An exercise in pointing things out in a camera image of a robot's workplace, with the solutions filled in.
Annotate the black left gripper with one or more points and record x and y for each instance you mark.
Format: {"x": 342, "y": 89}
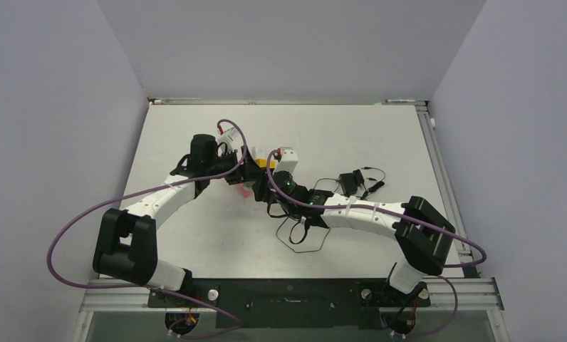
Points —
{"x": 248, "y": 172}

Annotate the aluminium frame rail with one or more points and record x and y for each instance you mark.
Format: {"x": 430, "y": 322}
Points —
{"x": 464, "y": 251}

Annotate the pink triangular power strip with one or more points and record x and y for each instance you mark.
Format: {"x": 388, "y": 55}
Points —
{"x": 244, "y": 192}

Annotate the yellow block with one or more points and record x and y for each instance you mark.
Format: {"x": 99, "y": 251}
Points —
{"x": 263, "y": 163}

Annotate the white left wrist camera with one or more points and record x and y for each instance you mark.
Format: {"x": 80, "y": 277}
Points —
{"x": 226, "y": 141}

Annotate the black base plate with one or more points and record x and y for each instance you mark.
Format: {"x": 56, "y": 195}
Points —
{"x": 306, "y": 303}

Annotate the black TP-Link adapter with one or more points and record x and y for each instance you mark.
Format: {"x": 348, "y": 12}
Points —
{"x": 358, "y": 178}

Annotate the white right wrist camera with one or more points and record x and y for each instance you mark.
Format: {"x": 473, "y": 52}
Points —
{"x": 287, "y": 160}

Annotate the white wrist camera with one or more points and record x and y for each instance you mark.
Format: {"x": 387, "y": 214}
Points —
{"x": 226, "y": 141}
{"x": 287, "y": 160}

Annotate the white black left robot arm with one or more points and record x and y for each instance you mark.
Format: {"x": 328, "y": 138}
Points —
{"x": 126, "y": 248}

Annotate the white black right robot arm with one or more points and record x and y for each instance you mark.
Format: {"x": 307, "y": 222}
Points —
{"x": 423, "y": 234}

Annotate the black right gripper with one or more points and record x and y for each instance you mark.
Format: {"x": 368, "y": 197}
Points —
{"x": 263, "y": 192}

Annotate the black power adapter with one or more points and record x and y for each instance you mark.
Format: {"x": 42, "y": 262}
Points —
{"x": 348, "y": 183}

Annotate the white charger block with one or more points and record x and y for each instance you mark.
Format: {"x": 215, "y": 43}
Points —
{"x": 257, "y": 154}

